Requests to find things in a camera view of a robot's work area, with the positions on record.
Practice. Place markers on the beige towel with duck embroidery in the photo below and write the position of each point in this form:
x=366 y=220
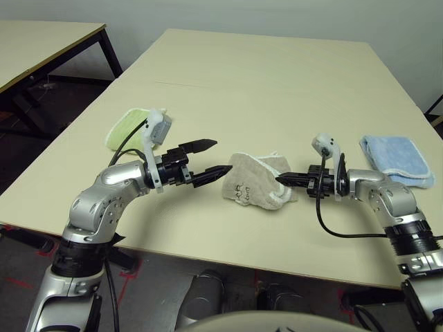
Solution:
x=249 y=180

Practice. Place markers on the dark right robot leg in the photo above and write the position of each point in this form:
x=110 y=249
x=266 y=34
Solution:
x=285 y=301

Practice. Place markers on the black tripod stand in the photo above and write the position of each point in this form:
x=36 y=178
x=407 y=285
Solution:
x=435 y=106

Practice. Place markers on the light grey robot torso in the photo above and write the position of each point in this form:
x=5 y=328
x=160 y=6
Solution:
x=277 y=325

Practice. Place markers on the beige side table black frame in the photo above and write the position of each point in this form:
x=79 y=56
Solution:
x=34 y=45

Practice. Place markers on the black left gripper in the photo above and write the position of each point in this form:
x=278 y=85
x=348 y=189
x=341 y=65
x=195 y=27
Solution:
x=173 y=169

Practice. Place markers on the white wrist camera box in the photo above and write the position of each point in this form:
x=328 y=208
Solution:
x=325 y=140
x=160 y=128

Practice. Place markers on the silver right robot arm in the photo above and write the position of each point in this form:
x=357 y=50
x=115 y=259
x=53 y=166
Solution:
x=387 y=193

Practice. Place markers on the wooden chair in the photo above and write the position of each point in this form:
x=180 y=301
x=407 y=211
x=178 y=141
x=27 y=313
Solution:
x=439 y=121

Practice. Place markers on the dark robot leg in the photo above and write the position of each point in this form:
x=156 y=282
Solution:
x=204 y=294
x=285 y=301

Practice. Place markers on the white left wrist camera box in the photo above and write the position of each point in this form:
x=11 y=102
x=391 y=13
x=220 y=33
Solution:
x=160 y=128

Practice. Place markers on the dark left robot leg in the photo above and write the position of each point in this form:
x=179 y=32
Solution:
x=204 y=294

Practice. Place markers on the small white floor object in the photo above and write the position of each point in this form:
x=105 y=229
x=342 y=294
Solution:
x=48 y=85

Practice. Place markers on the folded green towel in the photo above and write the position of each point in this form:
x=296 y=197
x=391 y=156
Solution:
x=124 y=131

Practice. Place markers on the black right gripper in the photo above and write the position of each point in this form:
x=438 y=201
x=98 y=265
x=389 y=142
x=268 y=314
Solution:
x=313 y=186

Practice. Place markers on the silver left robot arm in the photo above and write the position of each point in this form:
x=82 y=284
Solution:
x=104 y=193

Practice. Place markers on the folded blue towel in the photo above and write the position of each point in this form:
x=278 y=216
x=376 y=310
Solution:
x=394 y=152

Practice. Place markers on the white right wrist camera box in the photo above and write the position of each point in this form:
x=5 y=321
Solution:
x=325 y=140

